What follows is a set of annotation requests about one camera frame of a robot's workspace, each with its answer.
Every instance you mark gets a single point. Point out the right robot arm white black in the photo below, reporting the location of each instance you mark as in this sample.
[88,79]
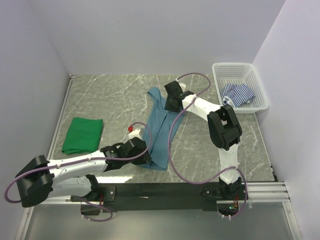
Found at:
[224,130]

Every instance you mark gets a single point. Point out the black base beam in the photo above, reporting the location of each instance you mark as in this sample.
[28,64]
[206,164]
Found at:
[166,196]

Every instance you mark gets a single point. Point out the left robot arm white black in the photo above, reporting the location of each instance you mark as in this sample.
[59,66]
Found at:
[41,179]

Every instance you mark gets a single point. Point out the blue tank top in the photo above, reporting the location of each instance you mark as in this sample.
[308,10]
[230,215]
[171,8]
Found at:
[163,126]

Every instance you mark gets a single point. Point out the green tank top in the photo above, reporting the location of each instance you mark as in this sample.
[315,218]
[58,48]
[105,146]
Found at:
[83,136]

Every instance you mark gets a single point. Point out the white plastic basket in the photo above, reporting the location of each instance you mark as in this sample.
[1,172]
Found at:
[240,73]

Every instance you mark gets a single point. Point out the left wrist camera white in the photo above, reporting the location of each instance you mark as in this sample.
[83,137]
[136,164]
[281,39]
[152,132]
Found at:
[136,132]

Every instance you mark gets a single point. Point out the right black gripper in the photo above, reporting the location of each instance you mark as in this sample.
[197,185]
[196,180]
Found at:
[168,107]

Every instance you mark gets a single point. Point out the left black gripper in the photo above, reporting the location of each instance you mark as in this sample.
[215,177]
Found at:
[145,158]

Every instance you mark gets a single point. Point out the aluminium rail frame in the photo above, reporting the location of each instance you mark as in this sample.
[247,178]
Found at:
[266,213]

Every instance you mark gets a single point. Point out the striped tank top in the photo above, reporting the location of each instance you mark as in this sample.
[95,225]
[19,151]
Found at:
[236,95]

